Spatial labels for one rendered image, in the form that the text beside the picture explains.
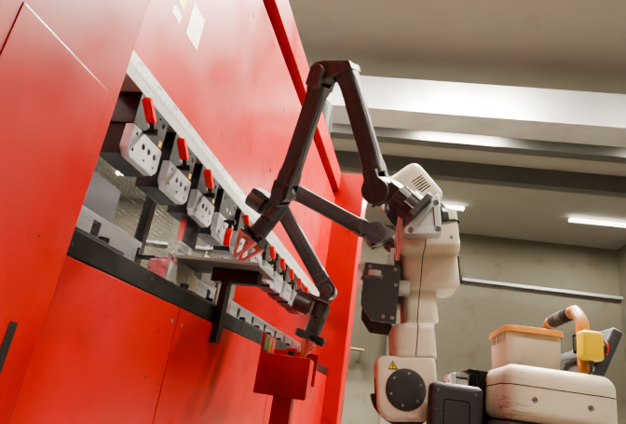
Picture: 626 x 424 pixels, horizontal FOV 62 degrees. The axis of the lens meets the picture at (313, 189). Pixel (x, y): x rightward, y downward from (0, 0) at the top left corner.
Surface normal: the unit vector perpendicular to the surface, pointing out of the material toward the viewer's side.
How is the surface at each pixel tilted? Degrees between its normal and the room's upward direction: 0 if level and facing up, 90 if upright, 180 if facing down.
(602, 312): 90
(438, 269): 90
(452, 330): 90
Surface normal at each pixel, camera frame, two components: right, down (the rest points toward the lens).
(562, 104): -0.09, -0.38
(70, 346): 0.97, 0.07
